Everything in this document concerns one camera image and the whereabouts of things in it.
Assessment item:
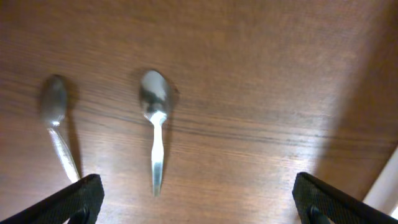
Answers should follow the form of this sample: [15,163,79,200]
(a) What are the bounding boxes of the small dark metal teaspoon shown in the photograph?
[40,75,80,183]

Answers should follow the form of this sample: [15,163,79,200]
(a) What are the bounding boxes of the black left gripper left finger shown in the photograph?
[1,174,104,224]

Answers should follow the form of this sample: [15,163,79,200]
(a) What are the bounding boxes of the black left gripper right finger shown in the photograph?
[292,172,397,224]

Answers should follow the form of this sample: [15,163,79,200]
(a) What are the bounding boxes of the white plastic cutlery tray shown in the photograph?
[363,149,398,219]

